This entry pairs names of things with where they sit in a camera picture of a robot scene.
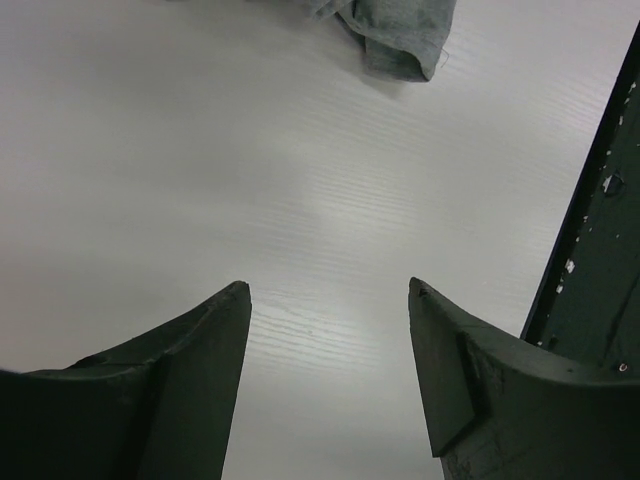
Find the grey t shirt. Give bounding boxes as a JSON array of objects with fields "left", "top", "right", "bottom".
[{"left": 167, "top": 0, "right": 457, "bottom": 84}]

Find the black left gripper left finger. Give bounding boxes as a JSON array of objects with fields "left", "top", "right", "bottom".
[{"left": 1, "top": 281, "right": 252, "bottom": 479}]

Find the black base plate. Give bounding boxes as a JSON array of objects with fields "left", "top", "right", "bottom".
[{"left": 520, "top": 37, "right": 640, "bottom": 376}]

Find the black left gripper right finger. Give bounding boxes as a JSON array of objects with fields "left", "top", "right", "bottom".
[{"left": 408, "top": 278, "right": 639, "bottom": 479}]

